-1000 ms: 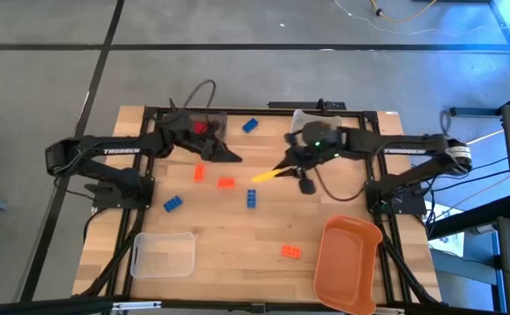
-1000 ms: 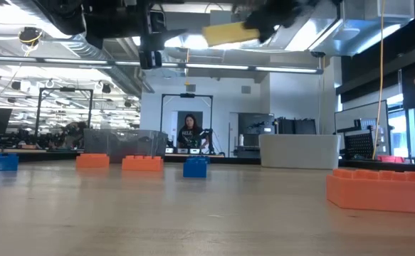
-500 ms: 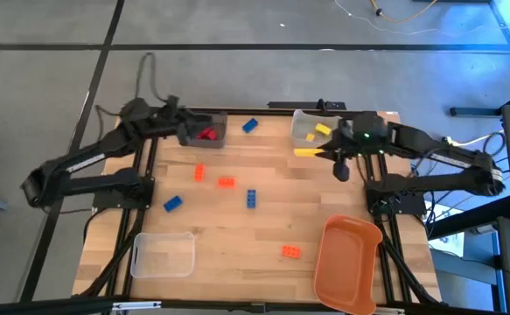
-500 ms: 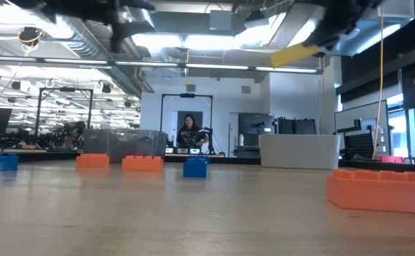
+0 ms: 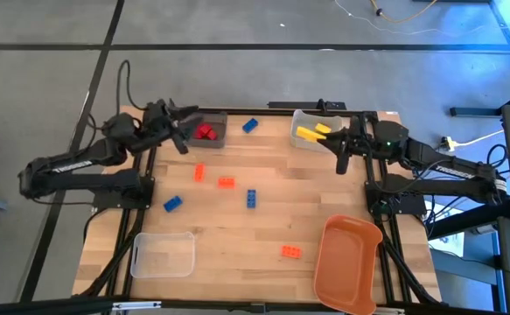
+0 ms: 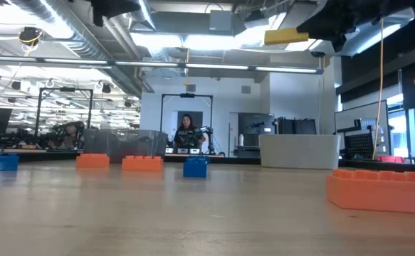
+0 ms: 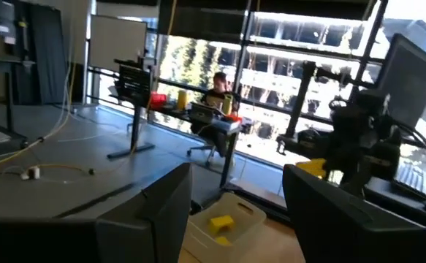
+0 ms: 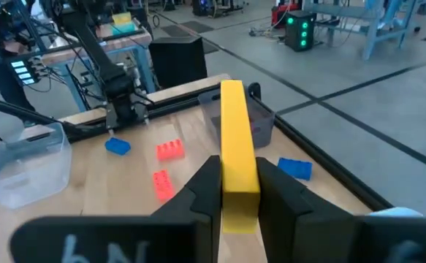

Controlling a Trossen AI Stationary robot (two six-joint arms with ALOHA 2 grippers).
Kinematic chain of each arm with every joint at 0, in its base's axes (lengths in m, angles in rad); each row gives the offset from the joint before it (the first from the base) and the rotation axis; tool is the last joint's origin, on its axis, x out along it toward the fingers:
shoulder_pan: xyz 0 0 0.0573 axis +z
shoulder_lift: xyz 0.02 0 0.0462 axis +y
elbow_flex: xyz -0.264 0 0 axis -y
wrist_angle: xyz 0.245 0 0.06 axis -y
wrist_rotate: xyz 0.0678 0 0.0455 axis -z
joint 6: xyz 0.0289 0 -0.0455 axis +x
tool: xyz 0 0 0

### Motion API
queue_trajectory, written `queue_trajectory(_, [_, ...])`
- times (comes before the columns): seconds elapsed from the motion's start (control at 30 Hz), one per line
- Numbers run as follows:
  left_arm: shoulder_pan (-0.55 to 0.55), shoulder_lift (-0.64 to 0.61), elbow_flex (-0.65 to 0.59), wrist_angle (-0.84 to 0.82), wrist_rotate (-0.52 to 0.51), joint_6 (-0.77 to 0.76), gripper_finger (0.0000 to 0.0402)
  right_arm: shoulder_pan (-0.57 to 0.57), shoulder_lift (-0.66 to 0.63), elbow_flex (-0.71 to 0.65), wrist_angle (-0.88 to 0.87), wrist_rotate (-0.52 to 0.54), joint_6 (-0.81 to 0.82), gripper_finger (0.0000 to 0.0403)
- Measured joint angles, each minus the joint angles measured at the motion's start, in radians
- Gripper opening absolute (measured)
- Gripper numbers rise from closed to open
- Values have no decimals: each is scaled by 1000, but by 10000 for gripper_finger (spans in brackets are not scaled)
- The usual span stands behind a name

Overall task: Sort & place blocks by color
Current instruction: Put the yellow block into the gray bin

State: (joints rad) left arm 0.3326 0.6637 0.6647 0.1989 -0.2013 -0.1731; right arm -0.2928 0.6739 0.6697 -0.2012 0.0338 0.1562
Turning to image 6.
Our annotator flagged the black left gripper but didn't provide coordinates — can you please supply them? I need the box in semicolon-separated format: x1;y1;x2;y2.
91;0;141;28

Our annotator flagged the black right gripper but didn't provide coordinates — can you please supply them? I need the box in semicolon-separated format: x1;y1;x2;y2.
297;0;382;53

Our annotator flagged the yellow toy brick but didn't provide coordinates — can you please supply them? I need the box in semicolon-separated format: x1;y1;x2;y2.
263;27;310;46

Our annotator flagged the grey translucent plastic bin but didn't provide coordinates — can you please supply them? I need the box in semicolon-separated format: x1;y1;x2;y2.
83;128;169;164

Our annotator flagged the orange toy brick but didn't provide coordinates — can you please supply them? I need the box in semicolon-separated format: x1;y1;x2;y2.
75;153;110;169
121;154;164;173
325;168;415;215

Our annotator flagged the grey ceiling box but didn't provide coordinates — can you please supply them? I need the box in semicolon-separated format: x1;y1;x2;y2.
209;9;234;32

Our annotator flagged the black cabinet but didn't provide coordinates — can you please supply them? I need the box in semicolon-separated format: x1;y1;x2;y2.
273;117;317;135

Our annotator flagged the long ceiling light strip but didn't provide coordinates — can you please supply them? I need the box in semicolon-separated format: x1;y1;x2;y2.
0;55;325;75

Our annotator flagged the black pegboard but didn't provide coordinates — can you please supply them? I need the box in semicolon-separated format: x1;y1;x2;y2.
342;129;376;160

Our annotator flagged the white plastic bin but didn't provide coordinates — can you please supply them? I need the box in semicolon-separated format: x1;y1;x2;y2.
258;133;342;171

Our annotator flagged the person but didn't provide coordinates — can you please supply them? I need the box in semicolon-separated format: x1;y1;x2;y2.
173;113;208;149
48;120;86;150

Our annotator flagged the red plastic crate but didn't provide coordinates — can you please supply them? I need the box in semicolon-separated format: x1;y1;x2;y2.
377;154;406;164

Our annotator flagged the silver ventilation duct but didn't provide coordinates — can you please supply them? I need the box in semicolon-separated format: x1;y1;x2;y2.
7;0;144;97

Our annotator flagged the yellow extension cable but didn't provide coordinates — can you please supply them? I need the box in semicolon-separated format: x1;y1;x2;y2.
371;17;386;160

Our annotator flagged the black ceiling cable reel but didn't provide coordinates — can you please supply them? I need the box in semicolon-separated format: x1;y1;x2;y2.
17;26;44;47

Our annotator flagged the black gantry frame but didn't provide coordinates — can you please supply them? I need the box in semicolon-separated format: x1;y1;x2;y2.
34;87;94;143
159;92;214;154

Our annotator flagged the black aluminium table frame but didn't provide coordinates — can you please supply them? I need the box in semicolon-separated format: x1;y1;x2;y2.
0;148;415;175

